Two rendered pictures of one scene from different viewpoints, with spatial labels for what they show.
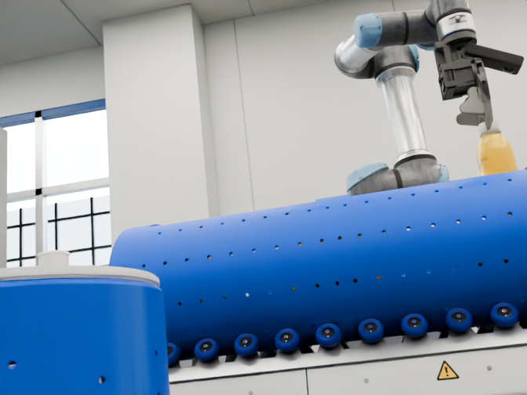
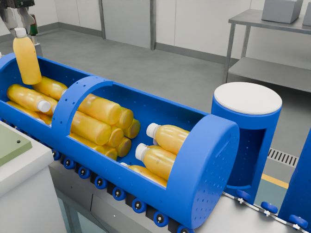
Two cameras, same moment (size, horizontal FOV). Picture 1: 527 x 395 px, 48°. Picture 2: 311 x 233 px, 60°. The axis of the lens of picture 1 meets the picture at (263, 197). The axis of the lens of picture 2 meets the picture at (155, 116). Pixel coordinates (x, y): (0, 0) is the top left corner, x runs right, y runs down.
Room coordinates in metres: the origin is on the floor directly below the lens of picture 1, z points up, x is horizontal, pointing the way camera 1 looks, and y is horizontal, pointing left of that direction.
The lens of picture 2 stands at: (1.76, 0.36, 1.58)
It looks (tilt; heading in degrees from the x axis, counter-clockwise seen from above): 32 degrees down; 206
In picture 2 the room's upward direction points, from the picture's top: straight up
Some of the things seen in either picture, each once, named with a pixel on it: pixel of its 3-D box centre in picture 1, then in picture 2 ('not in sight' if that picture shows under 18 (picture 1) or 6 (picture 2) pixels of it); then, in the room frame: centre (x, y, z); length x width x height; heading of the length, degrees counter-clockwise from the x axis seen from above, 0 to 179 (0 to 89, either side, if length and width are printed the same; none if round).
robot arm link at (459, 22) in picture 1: (456, 31); not in sight; (1.13, -0.44, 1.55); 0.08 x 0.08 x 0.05
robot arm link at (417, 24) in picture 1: (427, 27); not in sight; (1.23, -0.42, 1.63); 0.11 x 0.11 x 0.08; 3
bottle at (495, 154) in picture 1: (499, 173); (27, 58); (1.13, -0.46, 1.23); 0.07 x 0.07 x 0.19
